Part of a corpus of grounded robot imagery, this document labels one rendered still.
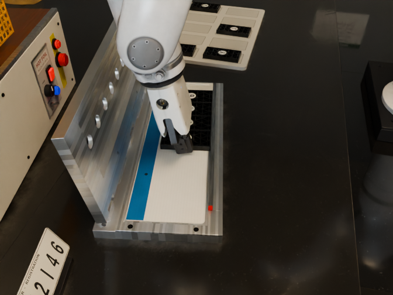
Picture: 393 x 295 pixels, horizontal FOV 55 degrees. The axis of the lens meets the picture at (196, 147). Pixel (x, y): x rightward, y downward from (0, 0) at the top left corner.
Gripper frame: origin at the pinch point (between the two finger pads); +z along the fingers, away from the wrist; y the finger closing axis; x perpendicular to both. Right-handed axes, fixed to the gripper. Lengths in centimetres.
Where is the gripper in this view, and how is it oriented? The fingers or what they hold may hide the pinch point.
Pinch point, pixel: (182, 143)
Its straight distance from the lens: 71.4
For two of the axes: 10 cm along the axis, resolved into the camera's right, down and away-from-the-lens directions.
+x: -9.8, 1.2, 1.8
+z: 2.1, 7.4, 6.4
